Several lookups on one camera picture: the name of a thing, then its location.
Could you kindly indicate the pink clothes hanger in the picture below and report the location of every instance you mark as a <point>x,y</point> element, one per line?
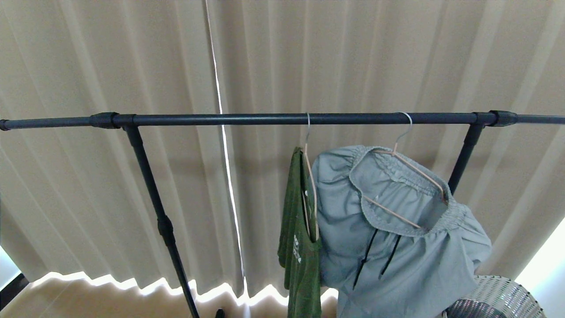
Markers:
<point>415,170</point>
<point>314,198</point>

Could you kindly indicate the green printed shirt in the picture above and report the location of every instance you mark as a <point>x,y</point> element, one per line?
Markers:
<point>300,265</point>

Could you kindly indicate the pale grey shorts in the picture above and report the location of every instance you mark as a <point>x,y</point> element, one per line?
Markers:
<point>419,265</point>

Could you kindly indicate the black clothes rack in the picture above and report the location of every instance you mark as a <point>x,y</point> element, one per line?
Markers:
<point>220,119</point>

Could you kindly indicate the white laundry basket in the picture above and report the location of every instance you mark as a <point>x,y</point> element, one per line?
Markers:
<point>499,296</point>

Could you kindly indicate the beige curtain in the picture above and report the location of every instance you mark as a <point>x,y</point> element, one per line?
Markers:
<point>110,53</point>

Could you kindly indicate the window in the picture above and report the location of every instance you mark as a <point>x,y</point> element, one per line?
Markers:
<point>8,269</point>

